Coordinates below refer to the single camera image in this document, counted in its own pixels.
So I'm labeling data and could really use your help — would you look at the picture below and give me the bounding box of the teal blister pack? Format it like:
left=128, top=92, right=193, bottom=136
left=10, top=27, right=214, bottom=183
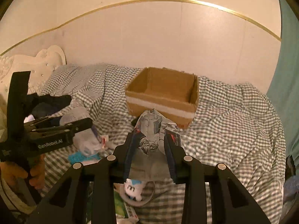
left=68, top=152, right=101, bottom=165

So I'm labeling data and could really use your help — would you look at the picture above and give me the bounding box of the green white box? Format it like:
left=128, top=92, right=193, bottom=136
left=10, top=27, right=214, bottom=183
left=113, top=190, right=139, bottom=224

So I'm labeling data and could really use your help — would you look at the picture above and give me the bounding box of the brown cardboard box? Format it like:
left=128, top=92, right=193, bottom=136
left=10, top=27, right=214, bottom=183
left=125, top=67, right=199, bottom=129

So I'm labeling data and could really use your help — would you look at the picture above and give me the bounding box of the white cartoon plush toy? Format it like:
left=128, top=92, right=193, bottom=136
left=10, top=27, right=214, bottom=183
left=124, top=178, right=147, bottom=202

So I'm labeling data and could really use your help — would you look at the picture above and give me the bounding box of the white tufted headboard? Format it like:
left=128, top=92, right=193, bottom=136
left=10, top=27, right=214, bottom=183
left=1, top=45, right=66, bottom=113

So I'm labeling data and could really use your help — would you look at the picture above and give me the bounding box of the teal curtain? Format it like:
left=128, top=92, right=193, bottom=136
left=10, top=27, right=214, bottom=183
left=266, top=0, right=299, bottom=165

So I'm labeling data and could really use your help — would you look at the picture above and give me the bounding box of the comic print paper packet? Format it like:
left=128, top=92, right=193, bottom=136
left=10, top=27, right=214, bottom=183
left=135, top=109, right=181, bottom=155

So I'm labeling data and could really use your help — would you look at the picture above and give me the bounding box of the gold wall trim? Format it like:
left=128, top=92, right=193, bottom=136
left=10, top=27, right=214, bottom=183
left=0, top=0, right=282, bottom=57

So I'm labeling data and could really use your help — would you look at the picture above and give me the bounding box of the person's left hand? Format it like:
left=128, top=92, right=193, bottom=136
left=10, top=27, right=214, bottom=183
left=1, top=154, right=45, bottom=192

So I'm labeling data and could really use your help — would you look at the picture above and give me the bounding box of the black clothing pile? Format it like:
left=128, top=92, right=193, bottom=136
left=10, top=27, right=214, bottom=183
left=23, top=93, right=72, bottom=119

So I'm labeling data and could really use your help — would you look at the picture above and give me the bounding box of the grey checked bed quilt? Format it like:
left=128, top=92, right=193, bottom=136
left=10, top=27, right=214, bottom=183
left=41, top=64, right=286, bottom=223

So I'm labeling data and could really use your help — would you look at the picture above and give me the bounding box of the clear plastic bag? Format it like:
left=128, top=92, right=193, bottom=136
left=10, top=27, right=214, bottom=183
left=60, top=106, right=101, bottom=156

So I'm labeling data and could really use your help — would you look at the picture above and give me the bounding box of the red white sachet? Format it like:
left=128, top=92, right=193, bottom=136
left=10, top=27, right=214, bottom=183
left=100, top=135, right=109, bottom=149

